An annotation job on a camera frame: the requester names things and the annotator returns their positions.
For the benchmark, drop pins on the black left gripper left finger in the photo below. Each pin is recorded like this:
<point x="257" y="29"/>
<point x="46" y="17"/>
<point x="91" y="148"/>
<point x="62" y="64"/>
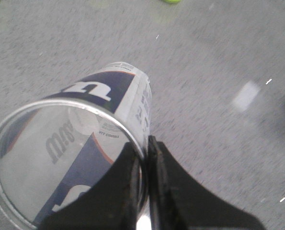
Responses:
<point x="112" y="204"/>

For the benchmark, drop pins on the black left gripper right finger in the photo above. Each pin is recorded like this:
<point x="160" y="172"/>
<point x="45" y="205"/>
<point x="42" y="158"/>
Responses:
<point x="179" y="202"/>

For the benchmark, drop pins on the white blue tennis ball can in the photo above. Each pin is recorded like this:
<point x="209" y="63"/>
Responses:
<point x="54" y="150"/>

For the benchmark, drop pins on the far right tennis ball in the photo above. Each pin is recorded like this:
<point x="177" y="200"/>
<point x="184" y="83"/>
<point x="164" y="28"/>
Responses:
<point x="172" y="1"/>

